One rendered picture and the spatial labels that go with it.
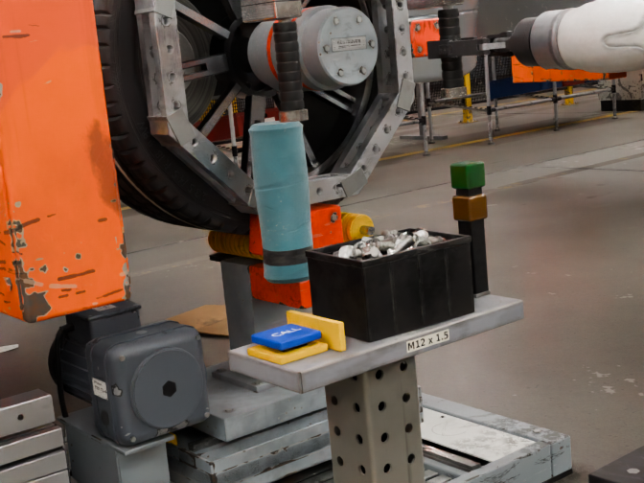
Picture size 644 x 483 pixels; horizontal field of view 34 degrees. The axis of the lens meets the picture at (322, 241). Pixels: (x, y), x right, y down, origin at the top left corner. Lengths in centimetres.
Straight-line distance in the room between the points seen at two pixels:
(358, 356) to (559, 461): 77
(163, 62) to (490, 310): 64
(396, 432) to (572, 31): 63
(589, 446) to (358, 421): 85
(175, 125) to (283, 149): 18
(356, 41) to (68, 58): 50
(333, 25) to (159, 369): 63
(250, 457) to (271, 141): 58
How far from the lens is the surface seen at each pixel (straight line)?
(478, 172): 165
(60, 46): 152
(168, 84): 174
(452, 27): 182
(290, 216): 172
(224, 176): 180
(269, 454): 196
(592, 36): 158
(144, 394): 179
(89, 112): 153
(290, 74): 160
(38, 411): 164
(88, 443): 195
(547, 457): 210
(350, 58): 177
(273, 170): 171
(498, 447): 209
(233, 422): 193
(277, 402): 198
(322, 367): 140
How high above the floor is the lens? 86
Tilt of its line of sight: 11 degrees down
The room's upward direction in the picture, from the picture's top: 5 degrees counter-clockwise
